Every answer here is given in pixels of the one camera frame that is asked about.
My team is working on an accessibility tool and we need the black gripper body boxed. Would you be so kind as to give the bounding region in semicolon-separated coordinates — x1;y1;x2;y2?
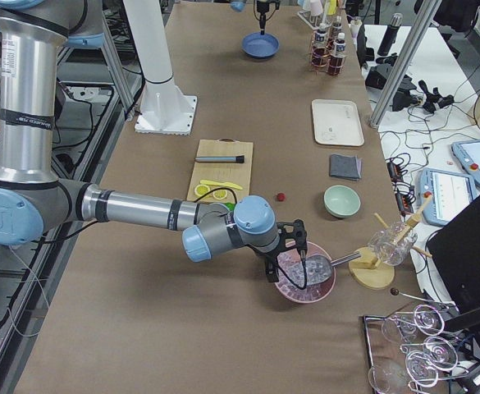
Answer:
254;0;281;12
259;240;293;271

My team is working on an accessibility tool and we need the blue round plate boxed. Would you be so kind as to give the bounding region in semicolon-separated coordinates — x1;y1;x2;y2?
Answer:
241;32;280;59

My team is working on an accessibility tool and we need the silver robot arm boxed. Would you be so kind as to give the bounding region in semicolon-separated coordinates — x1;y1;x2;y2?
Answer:
229;0;281;35
0;1;307;282

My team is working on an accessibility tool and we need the pink bowl with ice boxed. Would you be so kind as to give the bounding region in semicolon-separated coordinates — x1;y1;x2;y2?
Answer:
275;250;336;304

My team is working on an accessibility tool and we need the metal ice scoop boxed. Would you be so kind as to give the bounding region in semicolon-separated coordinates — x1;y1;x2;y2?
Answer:
286;251;361;286

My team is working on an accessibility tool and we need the pink cup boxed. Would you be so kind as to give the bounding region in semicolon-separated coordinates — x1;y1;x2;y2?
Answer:
308;0;323;16

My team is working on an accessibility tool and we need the dark drink bottle middle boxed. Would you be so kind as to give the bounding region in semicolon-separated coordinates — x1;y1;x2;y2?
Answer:
313;22;329;57

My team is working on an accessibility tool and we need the dark drink bottle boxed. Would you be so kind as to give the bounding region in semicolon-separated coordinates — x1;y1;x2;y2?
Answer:
330;33;345;72
313;22;329;57
330;15;343;40

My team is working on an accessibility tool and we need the dark drink bottle far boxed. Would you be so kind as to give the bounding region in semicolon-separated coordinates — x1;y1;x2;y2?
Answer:
330;15;343;40

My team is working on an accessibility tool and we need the lemon half slice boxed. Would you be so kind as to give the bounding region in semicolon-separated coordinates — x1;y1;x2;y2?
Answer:
212;188;228;201
194;184;211;197

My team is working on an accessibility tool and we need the dark drink bottle near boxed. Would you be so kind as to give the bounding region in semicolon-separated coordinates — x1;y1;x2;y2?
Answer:
330;33;345;72

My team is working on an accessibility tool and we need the mint green bowl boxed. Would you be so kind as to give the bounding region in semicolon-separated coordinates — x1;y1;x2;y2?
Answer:
323;185;361;218

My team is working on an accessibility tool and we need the wooden mug tree stand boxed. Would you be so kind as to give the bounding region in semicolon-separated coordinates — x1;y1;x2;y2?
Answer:
349;198;432;290

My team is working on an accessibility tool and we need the yellow plastic knife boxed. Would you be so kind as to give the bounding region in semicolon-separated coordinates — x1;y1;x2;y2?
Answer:
199;179;244;190

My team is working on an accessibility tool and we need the steel muddler black tip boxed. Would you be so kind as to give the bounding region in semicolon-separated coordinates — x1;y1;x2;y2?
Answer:
195;155;245;163

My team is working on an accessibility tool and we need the grey folded cloth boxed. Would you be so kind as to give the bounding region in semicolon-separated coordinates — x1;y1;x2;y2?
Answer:
329;153;362;181

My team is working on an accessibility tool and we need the glass mug on stand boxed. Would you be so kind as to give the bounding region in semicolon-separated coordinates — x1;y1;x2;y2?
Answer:
368;222;418;266

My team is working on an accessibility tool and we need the cream rabbit tray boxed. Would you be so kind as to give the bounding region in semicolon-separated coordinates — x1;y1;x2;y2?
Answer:
311;99;364;147

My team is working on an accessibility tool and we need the black device stand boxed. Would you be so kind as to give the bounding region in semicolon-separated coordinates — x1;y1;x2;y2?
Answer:
355;25;419;112

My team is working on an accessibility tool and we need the black thermos bottle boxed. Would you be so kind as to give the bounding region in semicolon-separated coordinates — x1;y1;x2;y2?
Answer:
377;12;403;57

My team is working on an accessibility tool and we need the wine glass rack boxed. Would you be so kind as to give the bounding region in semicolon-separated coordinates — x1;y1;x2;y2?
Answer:
361;300;480;393

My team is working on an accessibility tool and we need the teach pendant tablet near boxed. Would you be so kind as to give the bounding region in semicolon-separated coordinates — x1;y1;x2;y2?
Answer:
418;167;478;227

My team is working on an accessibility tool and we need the black laptop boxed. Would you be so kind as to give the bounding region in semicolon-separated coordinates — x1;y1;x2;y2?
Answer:
427;195;480;312

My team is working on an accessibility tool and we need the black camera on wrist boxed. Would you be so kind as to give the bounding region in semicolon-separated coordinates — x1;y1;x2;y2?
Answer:
276;219;308;263

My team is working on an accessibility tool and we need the copper wire bottle rack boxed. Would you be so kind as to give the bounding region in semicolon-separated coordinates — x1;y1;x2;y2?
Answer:
309;33;346;76

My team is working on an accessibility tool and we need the aluminium frame post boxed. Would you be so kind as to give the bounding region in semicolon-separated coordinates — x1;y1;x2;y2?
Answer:
368;0;441;129

